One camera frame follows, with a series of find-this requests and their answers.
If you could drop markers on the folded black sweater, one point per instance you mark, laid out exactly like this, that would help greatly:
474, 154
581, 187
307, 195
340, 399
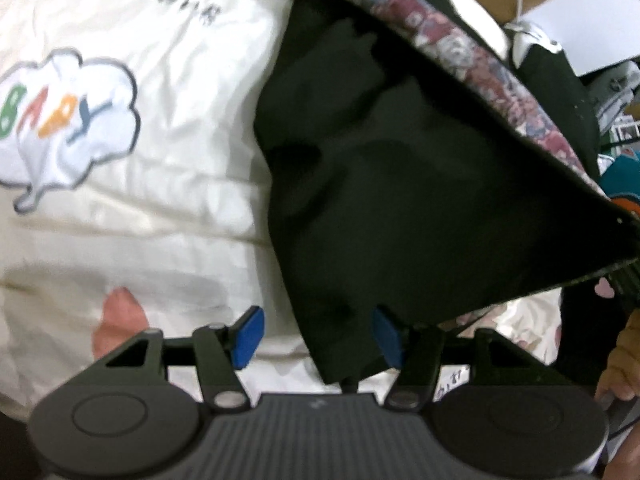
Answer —
555, 95

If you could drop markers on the white charger plug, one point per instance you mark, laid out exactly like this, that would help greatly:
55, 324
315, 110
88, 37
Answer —
530, 37

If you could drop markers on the bear print shorts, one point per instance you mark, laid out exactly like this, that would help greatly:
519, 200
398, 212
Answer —
400, 185

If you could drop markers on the person's right hand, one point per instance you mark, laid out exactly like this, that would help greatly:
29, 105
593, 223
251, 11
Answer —
617, 377

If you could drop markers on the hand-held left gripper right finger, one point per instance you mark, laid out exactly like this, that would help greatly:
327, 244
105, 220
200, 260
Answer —
386, 339

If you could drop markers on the white printed bed sheet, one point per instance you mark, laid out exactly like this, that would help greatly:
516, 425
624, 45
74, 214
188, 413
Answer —
150, 170

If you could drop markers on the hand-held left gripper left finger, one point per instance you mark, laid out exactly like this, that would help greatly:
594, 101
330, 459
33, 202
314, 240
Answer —
249, 337

